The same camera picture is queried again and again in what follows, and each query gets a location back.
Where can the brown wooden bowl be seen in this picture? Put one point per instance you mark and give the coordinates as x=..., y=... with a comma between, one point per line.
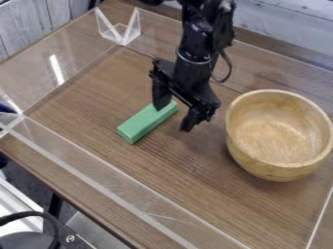
x=279, y=134

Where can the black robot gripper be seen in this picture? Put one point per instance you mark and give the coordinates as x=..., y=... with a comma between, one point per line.
x=185, y=78

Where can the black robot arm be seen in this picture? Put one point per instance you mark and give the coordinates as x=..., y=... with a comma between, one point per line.
x=208, y=34

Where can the grey metal base plate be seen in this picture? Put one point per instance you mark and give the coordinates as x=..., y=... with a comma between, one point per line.
x=69, y=239

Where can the clear acrylic front barrier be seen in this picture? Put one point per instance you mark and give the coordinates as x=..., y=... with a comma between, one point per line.
x=149, y=178

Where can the green rectangular block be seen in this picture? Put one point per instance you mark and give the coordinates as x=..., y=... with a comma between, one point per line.
x=145, y=121

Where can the clear acrylic corner bracket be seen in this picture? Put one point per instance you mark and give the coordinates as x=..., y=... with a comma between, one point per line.
x=120, y=33

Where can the black table leg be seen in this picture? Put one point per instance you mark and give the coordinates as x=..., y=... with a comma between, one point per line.
x=56, y=206

